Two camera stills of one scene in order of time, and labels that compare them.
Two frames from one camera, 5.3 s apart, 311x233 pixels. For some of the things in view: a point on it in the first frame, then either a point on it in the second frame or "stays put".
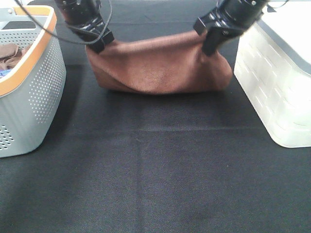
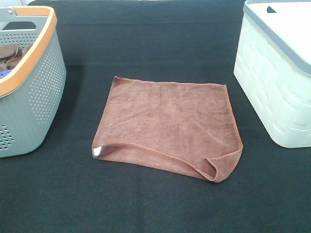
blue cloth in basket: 3,73 stays put
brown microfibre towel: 166,64 → 190,126
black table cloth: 128,162 stays put
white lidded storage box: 273,65 stays put
